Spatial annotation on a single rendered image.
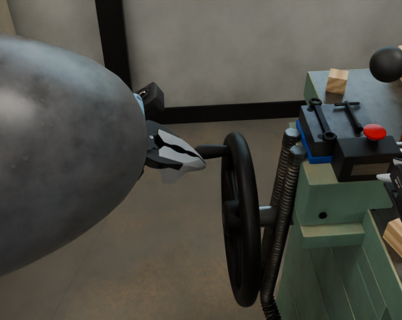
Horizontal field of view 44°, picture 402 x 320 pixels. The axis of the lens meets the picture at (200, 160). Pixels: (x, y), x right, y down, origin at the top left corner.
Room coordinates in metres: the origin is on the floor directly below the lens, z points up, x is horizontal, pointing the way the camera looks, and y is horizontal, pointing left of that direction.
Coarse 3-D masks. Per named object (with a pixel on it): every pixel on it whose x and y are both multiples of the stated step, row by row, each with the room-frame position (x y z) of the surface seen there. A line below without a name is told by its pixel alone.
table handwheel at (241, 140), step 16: (224, 144) 0.65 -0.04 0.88; (240, 144) 0.57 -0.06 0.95; (224, 160) 0.66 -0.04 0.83; (240, 160) 0.53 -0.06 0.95; (224, 176) 0.66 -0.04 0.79; (240, 176) 0.51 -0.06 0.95; (224, 192) 0.65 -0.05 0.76; (240, 192) 0.49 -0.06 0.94; (256, 192) 0.49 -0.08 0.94; (224, 208) 0.54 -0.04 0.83; (240, 208) 0.47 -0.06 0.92; (256, 208) 0.46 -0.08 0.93; (272, 208) 0.55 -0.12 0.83; (224, 224) 0.53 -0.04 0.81; (240, 224) 0.52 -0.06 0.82; (256, 224) 0.45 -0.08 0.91; (272, 224) 0.53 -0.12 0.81; (224, 240) 0.59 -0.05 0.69; (240, 240) 0.52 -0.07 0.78; (256, 240) 0.43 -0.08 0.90; (240, 256) 0.50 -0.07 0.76; (256, 256) 0.42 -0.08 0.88; (240, 272) 0.49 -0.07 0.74; (256, 272) 0.41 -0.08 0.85; (240, 288) 0.42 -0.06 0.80; (256, 288) 0.40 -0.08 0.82; (240, 304) 0.42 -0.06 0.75
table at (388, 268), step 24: (312, 72) 0.85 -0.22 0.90; (360, 72) 0.85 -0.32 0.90; (312, 96) 0.79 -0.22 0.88; (336, 96) 0.77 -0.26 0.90; (360, 96) 0.77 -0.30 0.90; (384, 96) 0.77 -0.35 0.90; (384, 120) 0.69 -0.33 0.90; (384, 216) 0.47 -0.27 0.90; (312, 240) 0.46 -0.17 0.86; (336, 240) 0.46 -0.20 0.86; (360, 240) 0.46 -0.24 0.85; (384, 240) 0.43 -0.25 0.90; (384, 264) 0.40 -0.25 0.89; (384, 288) 0.38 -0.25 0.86
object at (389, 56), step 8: (384, 48) 0.42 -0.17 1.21; (392, 48) 0.41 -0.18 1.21; (376, 56) 0.41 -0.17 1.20; (384, 56) 0.41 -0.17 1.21; (392, 56) 0.41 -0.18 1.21; (400, 56) 0.41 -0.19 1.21; (376, 64) 0.41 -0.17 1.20; (384, 64) 0.40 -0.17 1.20; (392, 64) 0.40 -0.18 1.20; (400, 64) 0.40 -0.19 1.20; (376, 72) 0.40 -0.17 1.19; (384, 72) 0.40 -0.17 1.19; (392, 72) 0.40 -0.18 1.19; (400, 72) 0.40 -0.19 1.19; (384, 80) 0.40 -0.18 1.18; (392, 80) 0.40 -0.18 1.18
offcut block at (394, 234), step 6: (390, 222) 0.43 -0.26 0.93; (396, 222) 0.43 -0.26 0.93; (390, 228) 0.43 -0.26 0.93; (396, 228) 0.42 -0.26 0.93; (384, 234) 0.43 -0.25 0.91; (390, 234) 0.42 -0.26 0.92; (396, 234) 0.42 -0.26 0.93; (390, 240) 0.42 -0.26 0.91; (396, 240) 0.41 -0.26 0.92; (396, 246) 0.41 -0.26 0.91
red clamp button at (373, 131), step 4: (368, 124) 0.53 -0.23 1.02; (372, 124) 0.53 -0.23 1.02; (376, 124) 0.53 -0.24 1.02; (364, 128) 0.52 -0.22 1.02; (368, 128) 0.52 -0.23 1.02; (372, 128) 0.52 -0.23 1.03; (376, 128) 0.52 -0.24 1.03; (380, 128) 0.52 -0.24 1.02; (364, 132) 0.52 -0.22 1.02; (368, 132) 0.51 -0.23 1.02; (372, 132) 0.51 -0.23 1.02; (376, 132) 0.51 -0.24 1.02; (380, 132) 0.51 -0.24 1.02; (384, 132) 0.51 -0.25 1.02; (368, 136) 0.51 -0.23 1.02; (372, 136) 0.51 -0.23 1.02; (376, 136) 0.51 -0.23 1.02; (380, 136) 0.51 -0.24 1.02; (384, 136) 0.51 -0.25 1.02
